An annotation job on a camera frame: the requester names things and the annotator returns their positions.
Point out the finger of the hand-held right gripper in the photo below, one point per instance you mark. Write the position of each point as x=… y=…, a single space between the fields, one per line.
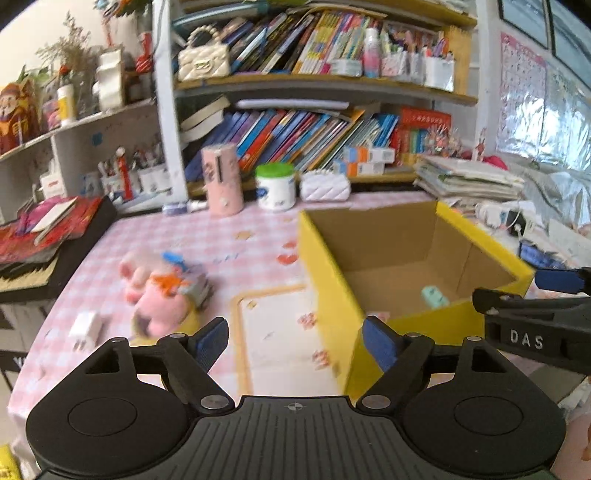
x=517 y=305
x=558 y=279

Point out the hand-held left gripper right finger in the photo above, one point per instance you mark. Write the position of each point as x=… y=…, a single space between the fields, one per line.
x=378 y=344

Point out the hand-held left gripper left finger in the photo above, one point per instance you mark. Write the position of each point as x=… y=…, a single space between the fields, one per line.
x=213 y=339

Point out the pink pig plush toy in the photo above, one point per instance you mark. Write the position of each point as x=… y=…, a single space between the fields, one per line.
x=157 y=300

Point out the yellow cardboard box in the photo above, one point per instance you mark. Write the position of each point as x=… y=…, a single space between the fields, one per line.
x=323 y=286

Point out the blue patterned pouch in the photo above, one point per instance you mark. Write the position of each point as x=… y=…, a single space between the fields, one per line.
x=540 y=254

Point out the mint green small toy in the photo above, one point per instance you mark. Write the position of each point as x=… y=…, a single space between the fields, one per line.
x=435 y=297

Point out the grey plastic cover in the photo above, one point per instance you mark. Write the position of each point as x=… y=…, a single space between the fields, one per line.
x=558 y=194

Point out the white power strip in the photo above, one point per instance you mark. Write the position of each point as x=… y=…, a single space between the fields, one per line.
x=498 y=213

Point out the pink checked tablecloth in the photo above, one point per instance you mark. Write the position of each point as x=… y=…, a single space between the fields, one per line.
x=184 y=230

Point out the white charger plug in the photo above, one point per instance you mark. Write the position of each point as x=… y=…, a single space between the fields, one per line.
x=85 y=331

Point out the stack of paper booklets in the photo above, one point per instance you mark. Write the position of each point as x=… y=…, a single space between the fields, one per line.
x=466 y=177

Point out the pink humidifier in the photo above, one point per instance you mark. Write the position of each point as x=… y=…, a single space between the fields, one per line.
x=222 y=180

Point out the white jar green lid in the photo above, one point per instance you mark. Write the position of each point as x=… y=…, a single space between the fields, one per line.
x=275 y=191

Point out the white quilted purse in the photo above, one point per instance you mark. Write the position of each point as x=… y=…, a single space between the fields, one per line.
x=325 y=187

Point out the white pen cup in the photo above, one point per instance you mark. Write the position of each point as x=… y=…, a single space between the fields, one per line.
x=111 y=185
x=154 y=181

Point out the orange white small box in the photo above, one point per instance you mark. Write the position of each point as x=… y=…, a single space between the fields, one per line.
x=345 y=168
x=382 y=155
x=355 y=154
x=371 y=169

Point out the red dress doll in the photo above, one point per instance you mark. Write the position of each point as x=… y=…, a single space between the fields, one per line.
x=124 y=175

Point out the red boxed book set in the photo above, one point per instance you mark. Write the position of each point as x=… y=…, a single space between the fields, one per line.
x=425 y=127

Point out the white pink booklet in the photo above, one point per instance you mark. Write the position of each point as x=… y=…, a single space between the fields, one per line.
x=53 y=214

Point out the pile of red papers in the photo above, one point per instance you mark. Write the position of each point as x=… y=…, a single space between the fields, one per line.
x=27 y=244

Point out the row of colourful books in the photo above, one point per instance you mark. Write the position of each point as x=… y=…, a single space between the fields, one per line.
x=295 y=138

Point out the thick lying books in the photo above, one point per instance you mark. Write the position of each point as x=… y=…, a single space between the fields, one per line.
x=203 y=122

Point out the white box red label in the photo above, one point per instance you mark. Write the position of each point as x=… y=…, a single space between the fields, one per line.
x=51 y=185

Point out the white pen holder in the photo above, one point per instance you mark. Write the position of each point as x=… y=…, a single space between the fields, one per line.
x=438 y=74

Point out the yellow green packet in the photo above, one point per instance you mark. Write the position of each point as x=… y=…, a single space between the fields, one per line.
x=8 y=464

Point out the white shelf unit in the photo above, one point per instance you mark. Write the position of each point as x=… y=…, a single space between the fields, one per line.
x=74 y=143

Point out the framed picture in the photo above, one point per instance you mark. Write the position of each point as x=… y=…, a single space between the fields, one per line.
x=524 y=21
x=572 y=32

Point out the wooden bookshelf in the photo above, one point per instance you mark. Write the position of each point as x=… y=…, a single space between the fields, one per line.
x=323 y=87

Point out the pink pen holder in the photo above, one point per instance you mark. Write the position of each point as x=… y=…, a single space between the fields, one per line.
x=400 y=69

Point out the white yellow bottle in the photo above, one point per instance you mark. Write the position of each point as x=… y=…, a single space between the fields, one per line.
x=66 y=108

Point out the cream quilted handbag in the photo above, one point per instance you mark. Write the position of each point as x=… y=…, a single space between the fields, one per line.
x=203 y=62

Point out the white paper bag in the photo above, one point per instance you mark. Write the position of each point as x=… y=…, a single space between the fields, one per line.
x=111 y=78

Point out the pink blue bottle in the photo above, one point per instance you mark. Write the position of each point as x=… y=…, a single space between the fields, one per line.
x=371 y=55

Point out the red gold figurine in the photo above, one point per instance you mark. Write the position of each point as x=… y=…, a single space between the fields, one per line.
x=18 y=120

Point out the row of thin picture books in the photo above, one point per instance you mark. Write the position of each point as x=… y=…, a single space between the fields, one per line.
x=304 y=41

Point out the dried flower bunch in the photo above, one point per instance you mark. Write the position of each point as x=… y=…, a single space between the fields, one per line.
x=69 y=46

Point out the pink wall calendar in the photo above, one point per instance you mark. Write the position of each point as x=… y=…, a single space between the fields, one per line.
x=521 y=87

